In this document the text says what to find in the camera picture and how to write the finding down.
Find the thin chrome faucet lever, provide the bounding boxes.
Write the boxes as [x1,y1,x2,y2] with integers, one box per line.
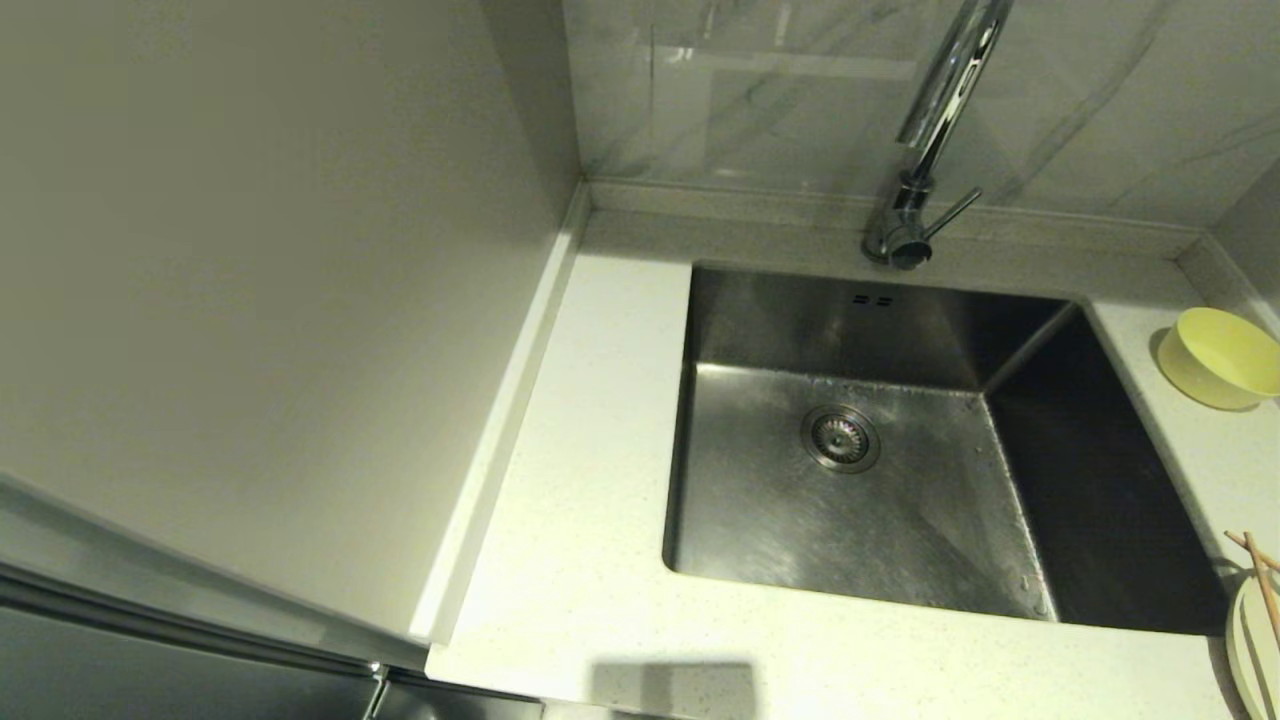
[922,187,983,241]

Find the pale yellow bowl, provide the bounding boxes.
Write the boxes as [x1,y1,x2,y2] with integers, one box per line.
[1158,306,1280,412]

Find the round cream plate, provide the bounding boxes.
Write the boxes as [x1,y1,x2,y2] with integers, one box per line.
[1226,575,1280,720]

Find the stainless steel sink basin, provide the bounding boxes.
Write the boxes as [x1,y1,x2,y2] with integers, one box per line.
[662,260,1251,641]

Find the round metal drain strainer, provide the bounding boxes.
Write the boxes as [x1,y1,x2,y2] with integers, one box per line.
[800,403,883,475]

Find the tall pale cabinet side panel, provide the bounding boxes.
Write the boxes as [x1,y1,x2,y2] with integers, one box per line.
[0,0,583,646]

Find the tall chrome faucet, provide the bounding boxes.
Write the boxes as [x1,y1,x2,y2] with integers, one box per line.
[863,0,1016,271]

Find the metal cabinet trim strip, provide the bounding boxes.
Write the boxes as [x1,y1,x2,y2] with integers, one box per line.
[0,565,386,683]

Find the dark glossy cabinet door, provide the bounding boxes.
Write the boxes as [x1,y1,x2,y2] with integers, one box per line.
[0,600,546,720]

